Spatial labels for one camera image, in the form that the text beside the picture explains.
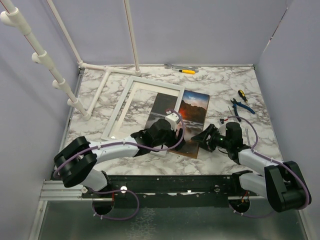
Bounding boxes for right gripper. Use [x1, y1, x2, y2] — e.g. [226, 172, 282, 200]
[191, 123, 232, 152]

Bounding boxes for sunset landscape photo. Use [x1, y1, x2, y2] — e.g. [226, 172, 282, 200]
[145, 90, 210, 159]

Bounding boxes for white picture frame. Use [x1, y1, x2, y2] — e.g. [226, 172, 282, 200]
[101, 76, 186, 158]

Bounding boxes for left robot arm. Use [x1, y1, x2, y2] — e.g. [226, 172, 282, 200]
[53, 118, 186, 198]

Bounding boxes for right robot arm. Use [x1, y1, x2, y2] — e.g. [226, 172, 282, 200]
[191, 122, 312, 213]

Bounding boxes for black yellow screwdriver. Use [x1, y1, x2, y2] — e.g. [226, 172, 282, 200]
[237, 89, 248, 103]

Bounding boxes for yellow utility knife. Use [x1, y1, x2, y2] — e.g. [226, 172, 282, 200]
[179, 69, 196, 75]

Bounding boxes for silver wrench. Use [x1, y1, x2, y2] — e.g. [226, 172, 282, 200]
[164, 63, 199, 73]

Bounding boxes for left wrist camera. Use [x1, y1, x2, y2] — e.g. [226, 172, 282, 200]
[164, 110, 181, 126]

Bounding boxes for blue handled pliers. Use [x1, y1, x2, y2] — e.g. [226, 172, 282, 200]
[230, 98, 256, 122]

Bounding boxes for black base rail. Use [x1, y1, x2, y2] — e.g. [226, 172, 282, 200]
[80, 175, 254, 210]

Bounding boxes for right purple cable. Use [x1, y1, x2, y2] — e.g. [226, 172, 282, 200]
[219, 115, 311, 218]

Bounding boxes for aluminium extrusion rail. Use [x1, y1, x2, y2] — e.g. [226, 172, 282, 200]
[39, 180, 83, 201]

